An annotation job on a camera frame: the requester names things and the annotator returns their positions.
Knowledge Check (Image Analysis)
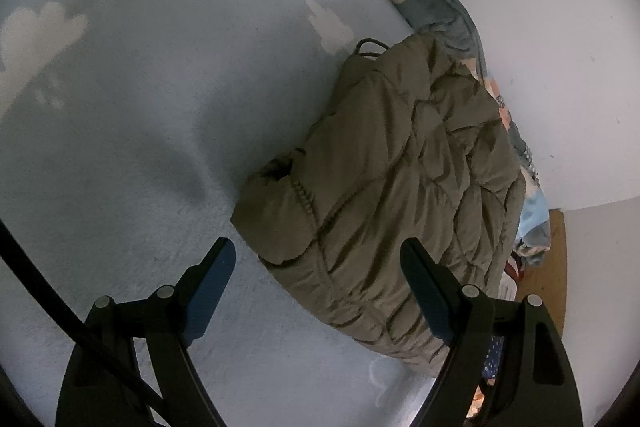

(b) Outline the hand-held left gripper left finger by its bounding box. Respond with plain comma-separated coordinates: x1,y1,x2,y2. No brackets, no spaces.
55,237,236,427

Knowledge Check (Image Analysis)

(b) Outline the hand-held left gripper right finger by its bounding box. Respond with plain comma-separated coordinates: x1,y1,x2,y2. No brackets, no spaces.
400,238,583,427

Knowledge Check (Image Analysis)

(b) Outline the olive puffer jacket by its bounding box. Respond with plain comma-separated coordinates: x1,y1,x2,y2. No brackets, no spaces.
230,32,527,378

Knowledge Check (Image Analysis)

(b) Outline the navy dotted pillow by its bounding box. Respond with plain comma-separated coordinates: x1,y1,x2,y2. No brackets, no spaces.
480,334,503,388

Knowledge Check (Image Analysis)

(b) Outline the wooden headboard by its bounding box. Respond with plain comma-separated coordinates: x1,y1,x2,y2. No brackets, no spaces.
510,207,568,338

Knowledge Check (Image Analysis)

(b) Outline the black cable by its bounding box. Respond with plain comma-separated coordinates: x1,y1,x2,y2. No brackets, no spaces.
0,222,166,427

